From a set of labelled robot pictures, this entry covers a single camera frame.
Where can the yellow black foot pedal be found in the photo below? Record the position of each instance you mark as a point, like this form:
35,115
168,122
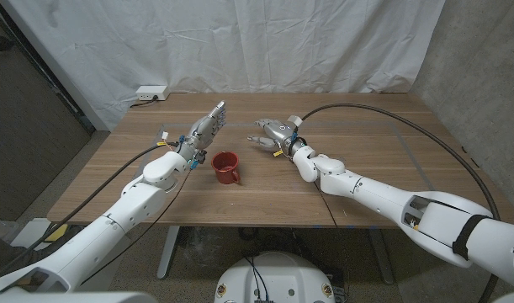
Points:
59,232

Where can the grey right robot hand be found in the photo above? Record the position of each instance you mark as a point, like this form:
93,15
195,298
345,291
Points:
279,134

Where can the grey table leg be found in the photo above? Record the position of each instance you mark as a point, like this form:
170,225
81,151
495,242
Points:
383,261
168,252

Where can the white robot torso base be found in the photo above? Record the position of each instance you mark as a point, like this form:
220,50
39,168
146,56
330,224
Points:
277,278

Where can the white backdrop cloth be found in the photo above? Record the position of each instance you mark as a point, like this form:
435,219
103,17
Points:
261,42

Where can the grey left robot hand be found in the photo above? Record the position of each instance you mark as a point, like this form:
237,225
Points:
204,130

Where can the person's leg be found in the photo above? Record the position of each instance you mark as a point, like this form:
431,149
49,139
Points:
4,256

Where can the person's black shoe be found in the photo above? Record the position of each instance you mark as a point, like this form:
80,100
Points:
69,233

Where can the floor power strip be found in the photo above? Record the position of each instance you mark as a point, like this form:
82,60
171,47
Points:
338,292

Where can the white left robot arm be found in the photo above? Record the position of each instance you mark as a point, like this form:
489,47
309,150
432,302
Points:
113,219

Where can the red enamel mug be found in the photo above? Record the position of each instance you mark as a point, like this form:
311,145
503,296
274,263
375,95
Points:
225,173

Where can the white floor panel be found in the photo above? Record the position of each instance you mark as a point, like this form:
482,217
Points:
25,231

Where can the white power strip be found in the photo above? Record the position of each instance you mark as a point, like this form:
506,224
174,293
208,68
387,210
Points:
152,92

